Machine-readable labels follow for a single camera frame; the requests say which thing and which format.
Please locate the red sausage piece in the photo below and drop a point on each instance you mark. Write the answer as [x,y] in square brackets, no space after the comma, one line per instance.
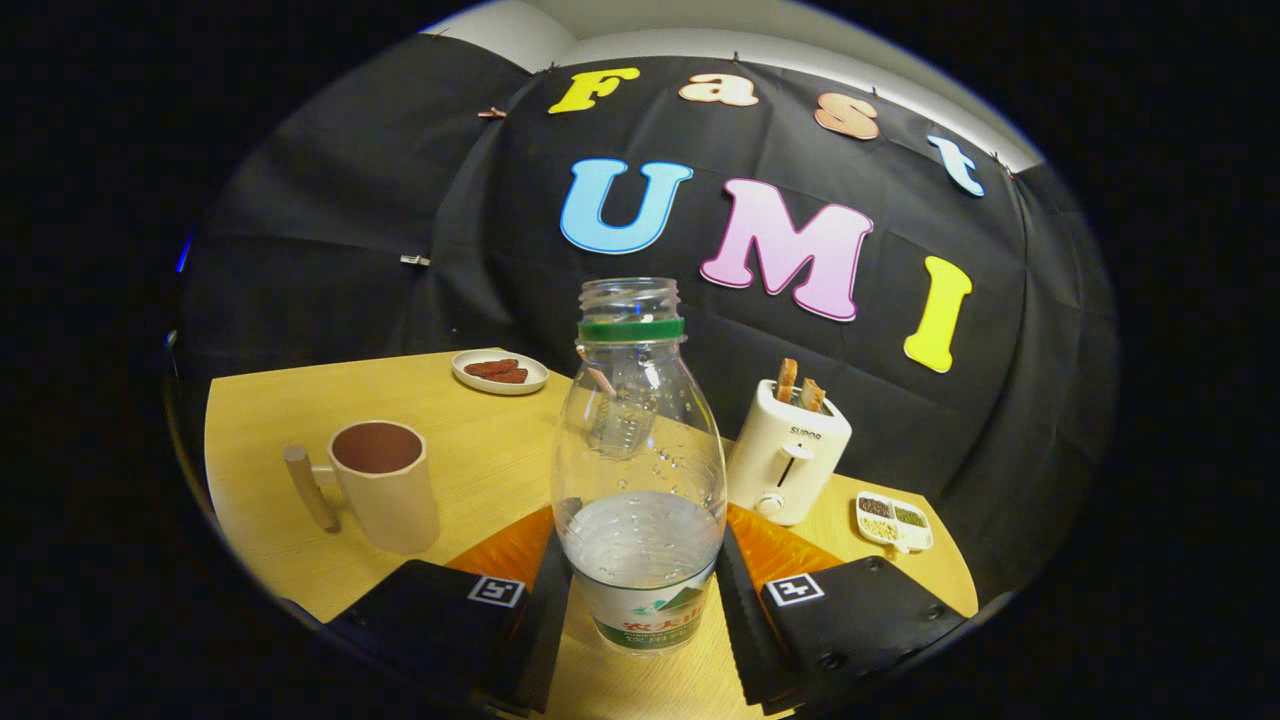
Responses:
[510,377]
[490,367]

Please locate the white toaster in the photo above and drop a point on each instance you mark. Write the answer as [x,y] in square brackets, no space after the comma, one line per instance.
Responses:
[790,470]

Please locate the white round plate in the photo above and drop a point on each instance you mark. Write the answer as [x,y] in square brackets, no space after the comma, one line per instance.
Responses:
[500,388]

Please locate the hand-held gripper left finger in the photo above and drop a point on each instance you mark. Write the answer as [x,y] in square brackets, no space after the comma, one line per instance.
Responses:
[545,640]

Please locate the striped drinking straw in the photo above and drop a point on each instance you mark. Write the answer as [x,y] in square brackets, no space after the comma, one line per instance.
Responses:
[600,378]

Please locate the black backdrop cloth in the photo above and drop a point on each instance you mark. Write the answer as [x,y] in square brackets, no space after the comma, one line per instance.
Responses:
[400,200]

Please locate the toast slice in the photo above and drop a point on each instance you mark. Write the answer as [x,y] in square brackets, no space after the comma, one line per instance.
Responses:
[787,380]
[812,396]

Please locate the white divided dish with beans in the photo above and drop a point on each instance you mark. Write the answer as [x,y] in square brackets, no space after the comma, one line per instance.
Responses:
[893,520]

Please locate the wooden table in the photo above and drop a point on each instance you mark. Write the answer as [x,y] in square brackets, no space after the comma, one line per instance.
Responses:
[480,460]

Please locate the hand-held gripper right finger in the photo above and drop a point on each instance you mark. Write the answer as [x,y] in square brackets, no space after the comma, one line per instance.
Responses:
[745,640]

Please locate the clear plastic juice bottle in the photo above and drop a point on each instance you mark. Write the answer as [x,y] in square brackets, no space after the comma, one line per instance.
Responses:
[640,560]

